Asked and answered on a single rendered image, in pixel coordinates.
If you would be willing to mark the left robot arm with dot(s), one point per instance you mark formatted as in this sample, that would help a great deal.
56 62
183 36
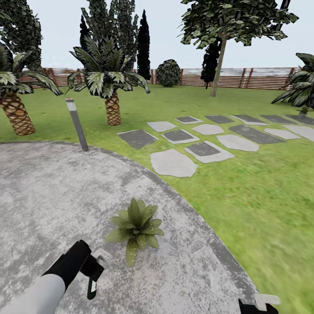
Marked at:
45 294

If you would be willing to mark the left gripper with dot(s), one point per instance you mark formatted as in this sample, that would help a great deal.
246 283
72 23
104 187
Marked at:
94 271

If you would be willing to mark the insectifuge atomizer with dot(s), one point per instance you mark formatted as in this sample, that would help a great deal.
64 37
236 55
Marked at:
92 288

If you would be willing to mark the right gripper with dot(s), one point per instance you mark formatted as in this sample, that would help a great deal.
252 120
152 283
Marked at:
251 309

